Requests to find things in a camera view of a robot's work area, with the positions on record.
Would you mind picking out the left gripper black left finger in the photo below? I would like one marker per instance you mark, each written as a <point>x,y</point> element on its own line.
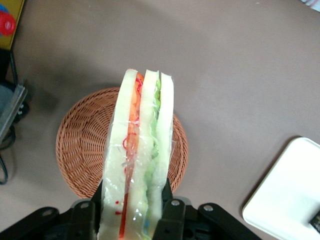
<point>82,220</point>

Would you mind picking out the silver metal bracket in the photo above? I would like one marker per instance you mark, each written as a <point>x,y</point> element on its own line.
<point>312,3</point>

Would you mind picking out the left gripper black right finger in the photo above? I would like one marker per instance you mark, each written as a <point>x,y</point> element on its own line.
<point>171,220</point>

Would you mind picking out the black machine with metal tray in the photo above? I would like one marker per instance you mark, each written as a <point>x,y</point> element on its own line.
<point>10,110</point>

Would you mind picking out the red emergency stop button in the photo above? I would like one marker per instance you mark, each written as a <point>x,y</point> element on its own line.
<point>7,23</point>

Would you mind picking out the plastic-wrapped triangle sandwich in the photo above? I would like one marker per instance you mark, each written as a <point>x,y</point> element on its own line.
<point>120,150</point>

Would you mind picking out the beige rectangular tray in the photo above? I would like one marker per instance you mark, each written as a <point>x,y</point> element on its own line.
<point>287,187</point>

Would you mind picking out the yellow black control box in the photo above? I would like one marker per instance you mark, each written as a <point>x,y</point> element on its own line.
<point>18,15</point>

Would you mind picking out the round brown wicker basket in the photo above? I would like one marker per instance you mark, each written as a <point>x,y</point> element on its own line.
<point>82,140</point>

